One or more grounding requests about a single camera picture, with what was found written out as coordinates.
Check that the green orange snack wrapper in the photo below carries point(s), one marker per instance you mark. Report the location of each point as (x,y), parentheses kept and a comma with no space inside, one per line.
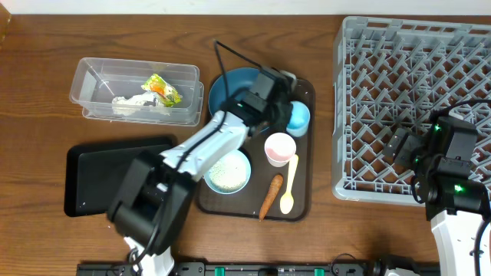
(166,93)

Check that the clear plastic bin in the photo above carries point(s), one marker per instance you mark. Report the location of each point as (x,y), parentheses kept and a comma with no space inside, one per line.
(97,81)

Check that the light blue cup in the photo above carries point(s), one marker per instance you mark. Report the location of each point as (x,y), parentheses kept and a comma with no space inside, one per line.
(300,119)

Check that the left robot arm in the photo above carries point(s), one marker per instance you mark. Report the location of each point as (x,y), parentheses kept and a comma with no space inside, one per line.
(151,205)

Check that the black rectangular bin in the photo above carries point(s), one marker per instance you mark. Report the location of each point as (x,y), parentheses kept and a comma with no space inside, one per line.
(95,171)

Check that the orange carrot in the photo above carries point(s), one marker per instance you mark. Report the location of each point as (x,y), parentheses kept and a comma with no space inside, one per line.
(273,191)

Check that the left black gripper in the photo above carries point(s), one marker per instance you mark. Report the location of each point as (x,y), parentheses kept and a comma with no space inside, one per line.
(285,121)

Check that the grey dishwasher rack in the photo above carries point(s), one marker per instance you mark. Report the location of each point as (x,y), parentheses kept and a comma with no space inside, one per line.
(391,73)

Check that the brown serving tray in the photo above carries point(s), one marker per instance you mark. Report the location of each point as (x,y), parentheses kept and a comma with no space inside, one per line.
(248,201)

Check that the cream plastic spoon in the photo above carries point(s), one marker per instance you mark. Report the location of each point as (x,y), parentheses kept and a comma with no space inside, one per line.
(287,201)

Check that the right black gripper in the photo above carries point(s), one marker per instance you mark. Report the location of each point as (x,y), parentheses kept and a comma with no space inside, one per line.
(403,155)

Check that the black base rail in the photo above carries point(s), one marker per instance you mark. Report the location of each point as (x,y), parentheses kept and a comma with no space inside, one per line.
(200,269)

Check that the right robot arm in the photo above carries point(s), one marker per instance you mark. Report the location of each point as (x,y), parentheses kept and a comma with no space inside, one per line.
(457,207)

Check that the dark blue plate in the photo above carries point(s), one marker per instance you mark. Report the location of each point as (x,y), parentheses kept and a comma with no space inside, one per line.
(225,86)

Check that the white tissue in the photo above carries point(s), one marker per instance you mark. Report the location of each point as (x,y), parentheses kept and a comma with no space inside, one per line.
(123,106)

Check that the light blue rice bowl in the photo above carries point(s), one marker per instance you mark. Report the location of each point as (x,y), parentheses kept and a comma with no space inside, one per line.
(230,174)

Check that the pink white cup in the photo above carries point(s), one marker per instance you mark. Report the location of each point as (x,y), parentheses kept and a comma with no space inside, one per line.
(279,149)

